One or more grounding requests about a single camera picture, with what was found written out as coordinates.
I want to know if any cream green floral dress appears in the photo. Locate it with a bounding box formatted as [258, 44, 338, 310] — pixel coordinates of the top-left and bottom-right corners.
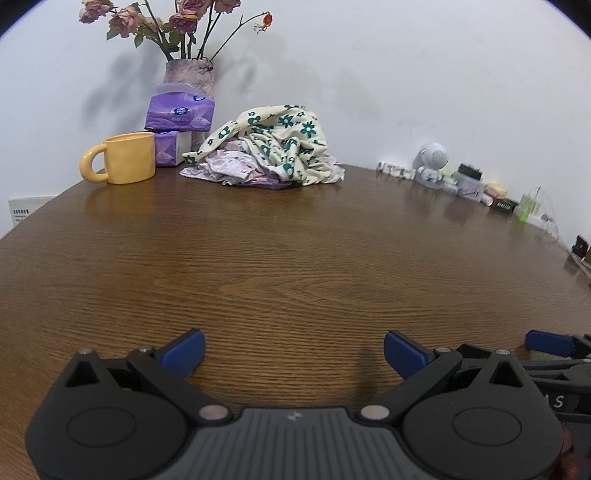
[183, 104, 329, 179]

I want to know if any small black clock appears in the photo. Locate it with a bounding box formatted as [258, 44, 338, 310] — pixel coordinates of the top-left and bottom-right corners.
[571, 235, 590, 260]

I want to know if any white power strip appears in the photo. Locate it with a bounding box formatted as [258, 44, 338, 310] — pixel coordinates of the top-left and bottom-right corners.
[527, 214, 560, 242]

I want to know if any green liquid bottle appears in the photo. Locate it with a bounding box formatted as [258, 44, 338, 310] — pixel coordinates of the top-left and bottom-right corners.
[514, 187, 541, 223]

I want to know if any white letter block row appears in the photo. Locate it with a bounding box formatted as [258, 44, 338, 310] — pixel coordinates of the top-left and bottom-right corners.
[377, 161, 416, 181]

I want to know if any white astronaut figurine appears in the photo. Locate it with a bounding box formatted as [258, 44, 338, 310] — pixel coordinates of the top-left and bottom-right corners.
[412, 142, 449, 189]

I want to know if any pink purple patterned garment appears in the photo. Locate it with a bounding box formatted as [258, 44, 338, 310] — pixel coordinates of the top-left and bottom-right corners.
[179, 140, 346, 190]

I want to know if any yellow ceramic mug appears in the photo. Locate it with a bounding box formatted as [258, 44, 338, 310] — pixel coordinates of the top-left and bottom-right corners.
[79, 132, 156, 185]

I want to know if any lower purple tissue pack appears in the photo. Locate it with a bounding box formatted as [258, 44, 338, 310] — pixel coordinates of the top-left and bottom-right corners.
[154, 131, 192, 167]

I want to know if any purple tissue pack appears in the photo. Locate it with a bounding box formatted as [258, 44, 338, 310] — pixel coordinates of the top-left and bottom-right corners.
[144, 84, 215, 132]
[154, 131, 192, 167]

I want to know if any upper purple tissue pack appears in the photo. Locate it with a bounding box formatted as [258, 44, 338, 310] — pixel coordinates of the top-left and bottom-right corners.
[144, 84, 215, 132]

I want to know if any purple flower vase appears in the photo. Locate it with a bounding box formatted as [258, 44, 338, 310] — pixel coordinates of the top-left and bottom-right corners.
[159, 60, 215, 151]

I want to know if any dried pink rose bouquet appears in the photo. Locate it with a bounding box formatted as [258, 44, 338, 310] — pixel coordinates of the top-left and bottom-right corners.
[78, 0, 273, 61]

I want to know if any white wall socket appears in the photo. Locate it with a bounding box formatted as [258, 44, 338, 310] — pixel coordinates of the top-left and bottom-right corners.
[8, 195, 55, 226]

